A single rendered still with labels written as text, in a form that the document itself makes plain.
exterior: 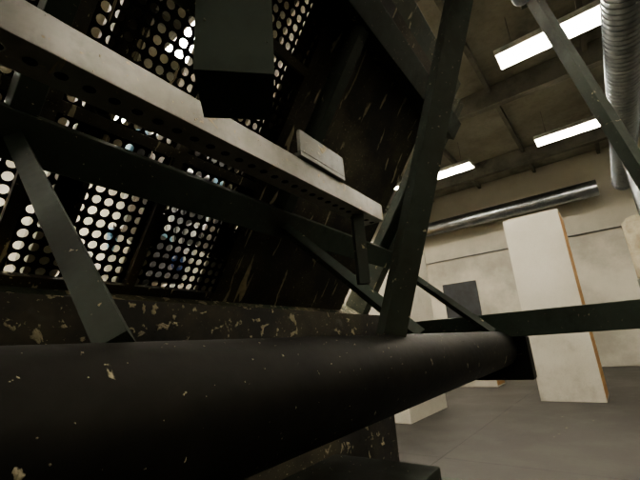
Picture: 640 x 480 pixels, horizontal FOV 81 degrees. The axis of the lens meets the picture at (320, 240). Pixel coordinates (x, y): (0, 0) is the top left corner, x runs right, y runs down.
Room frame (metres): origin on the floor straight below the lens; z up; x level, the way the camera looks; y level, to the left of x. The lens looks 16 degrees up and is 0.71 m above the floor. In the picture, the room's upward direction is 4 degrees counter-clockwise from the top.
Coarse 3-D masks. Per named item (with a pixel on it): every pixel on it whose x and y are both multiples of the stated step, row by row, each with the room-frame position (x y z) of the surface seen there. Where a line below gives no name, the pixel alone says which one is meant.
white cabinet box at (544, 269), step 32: (512, 224) 4.31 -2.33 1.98; (544, 224) 4.12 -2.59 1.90; (512, 256) 4.36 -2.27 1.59; (544, 256) 4.17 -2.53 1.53; (544, 288) 4.21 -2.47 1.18; (576, 288) 4.03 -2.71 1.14; (544, 352) 4.30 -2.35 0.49; (576, 352) 4.12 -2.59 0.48; (544, 384) 4.34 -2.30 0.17; (576, 384) 4.16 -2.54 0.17
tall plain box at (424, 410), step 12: (420, 276) 4.22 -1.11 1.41; (384, 288) 3.74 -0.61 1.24; (420, 288) 4.18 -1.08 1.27; (420, 300) 4.14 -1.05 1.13; (372, 312) 3.84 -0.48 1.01; (420, 312) 4.10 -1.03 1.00; (432, 312) 4.38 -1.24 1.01; (444, 396) 4.36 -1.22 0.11; (420, 408) 3.86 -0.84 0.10; (432, 408) 4.08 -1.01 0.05; (444, 408) 4.32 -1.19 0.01; (396, 420) 3.76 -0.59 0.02; (408, 420) 3.69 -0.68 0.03
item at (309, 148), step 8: (296, 136) 0.56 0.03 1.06; (304, 136) 0.57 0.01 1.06; (304, 144) 0.57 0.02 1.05; (312, 144) 0.59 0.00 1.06; (320, 144) 0.61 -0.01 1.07; (296, 152) 0.56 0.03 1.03; (304, 152) 0.57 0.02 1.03; (312, 152) 0.59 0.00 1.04; (320, 152) 0.61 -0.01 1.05; (328, 152) 0.63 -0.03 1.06; (304, 160) 0.58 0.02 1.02; (312, 160) 0.58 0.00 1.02; (320, 160) 0.60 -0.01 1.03; (328, 160) 0.62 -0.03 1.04; (336, 160) 0.65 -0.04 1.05; (320, 168) 0.61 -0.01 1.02; (328, 168) 0.62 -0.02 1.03; (336, 168) 0.65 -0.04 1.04; (336, 176) 0.65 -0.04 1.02; (344, 176) 0.67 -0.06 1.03
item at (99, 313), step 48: (240, 0) 0.14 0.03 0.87; (240, 48) 0.14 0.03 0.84; (240, 96) 0.15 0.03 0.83; (432, 96) 0.60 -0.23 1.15; (432, 144) 0.63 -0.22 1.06; (624, 144) 1.18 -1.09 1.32; (48, 192) 0.41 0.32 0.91; (432, 192) 0.65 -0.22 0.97; (48, 240) 0.36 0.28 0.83; (96, 288) 0.33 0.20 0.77; (432, 288) 1.55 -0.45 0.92; (96, 336) 0.30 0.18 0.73
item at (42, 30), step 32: (0, 0) 0.24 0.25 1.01; (0, 32) 0.25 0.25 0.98; (32, 32) 0.26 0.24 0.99; (64, 32) 0.28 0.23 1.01; (0, 64) 0.28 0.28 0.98; (32, 64) 0.28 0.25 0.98; (64, 64) 0.28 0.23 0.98; (96, 64) 0.30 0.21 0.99; (128, 64) 0.33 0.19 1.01; (96, 96) 0.33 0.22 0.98; (128, 96) 0.34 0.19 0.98; (160, 96) 0.36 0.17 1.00; (160, 128) 0.40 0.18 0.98; (192, 128) 0.40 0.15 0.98; (224, 128) 0.43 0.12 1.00; (224, 160) 0.49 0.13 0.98; (256, 160) 0.49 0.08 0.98; (288, 160) 0.54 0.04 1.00; (320, 192) 0.63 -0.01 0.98; (352, 192) 0.71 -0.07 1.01
